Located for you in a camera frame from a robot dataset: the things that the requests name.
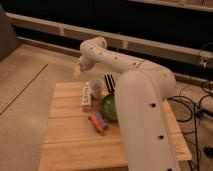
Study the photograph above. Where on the orange and blue packet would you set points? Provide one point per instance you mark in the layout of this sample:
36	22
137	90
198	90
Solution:
98	122

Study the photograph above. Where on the green bowl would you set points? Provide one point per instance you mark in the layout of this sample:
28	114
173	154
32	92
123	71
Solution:
108	107

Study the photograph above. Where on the black striped object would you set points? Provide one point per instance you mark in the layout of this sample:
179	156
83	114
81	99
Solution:
110	83

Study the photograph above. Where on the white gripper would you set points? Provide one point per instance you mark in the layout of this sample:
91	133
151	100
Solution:
84	65

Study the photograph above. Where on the clear plastic cup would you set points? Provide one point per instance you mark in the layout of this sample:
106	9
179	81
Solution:
96	88

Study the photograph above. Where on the wooden board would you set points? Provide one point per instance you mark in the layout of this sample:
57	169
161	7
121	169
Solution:
71	143

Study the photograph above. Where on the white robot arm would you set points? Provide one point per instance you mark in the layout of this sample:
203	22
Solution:
139	94

